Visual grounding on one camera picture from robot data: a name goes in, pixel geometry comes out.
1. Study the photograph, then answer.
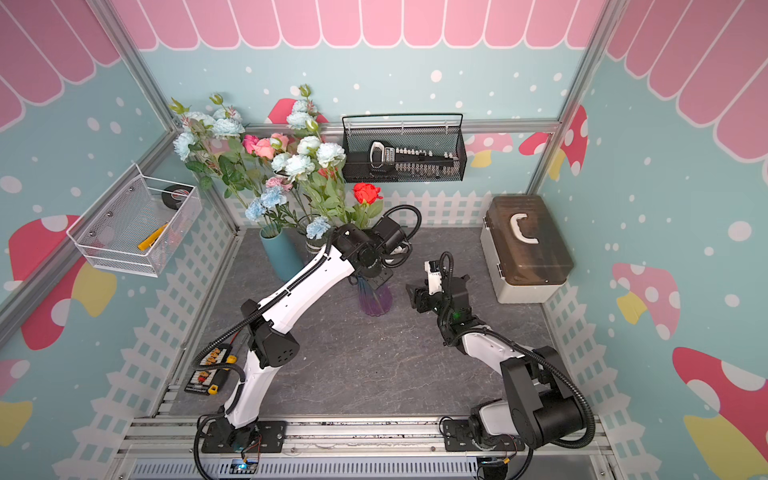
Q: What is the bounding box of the bouquet in teal vase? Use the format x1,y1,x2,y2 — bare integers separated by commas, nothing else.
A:
169,94,299,238

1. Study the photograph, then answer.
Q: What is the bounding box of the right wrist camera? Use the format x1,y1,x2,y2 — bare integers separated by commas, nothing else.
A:
424,260,443,295

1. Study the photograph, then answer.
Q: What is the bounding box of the teal ceramic vase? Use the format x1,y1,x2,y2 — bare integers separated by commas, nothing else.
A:
259,225,304,282

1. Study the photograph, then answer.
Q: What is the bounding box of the white wire basket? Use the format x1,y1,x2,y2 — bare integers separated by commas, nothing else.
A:
67,164,202,278

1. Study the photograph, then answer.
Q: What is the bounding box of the coral pink rose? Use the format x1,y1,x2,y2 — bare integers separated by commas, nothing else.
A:
318,167,337,181

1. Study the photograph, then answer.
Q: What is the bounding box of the black tape roll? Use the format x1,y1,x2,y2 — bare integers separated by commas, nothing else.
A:
161,184,191,210

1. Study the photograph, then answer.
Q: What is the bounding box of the red rose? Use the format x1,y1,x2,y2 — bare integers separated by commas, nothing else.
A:
353,183,383,229

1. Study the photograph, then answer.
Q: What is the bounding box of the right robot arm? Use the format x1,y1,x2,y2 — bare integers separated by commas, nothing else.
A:
406,276,597,449

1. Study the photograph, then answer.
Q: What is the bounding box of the single blue flower stem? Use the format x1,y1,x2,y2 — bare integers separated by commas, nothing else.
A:
305,216,332,240

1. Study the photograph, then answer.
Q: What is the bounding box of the pale blue flower stem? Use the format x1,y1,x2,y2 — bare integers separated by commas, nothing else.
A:
297,141,353,225

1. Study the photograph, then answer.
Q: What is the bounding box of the white flower stem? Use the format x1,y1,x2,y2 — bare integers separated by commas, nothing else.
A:
271,153,346,227

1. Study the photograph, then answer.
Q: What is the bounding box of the black wire basket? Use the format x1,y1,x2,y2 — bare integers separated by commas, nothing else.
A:
341,113,467,183

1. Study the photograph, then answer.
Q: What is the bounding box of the yellow tool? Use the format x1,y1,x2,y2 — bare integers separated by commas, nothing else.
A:
137,223,167,252

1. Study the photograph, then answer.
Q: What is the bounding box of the bit set tool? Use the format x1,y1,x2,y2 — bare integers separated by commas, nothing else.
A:
368,141,461,178

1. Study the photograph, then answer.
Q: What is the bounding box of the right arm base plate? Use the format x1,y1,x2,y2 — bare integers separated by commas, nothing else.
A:
438,416,526,454

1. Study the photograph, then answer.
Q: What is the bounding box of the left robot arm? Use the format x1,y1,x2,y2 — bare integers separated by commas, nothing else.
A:
193,205,422,452

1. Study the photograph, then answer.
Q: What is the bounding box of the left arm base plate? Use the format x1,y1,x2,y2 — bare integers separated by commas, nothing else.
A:
202,419,288,455

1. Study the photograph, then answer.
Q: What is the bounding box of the clear glass vase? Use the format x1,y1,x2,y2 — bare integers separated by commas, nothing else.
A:
297,214,331,256

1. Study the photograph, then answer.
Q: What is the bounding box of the brown lid storage box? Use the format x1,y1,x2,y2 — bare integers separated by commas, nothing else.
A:
480,194,574,304

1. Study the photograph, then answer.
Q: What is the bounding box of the purple glass vase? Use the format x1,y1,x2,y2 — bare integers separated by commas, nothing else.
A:
355,275,393,317

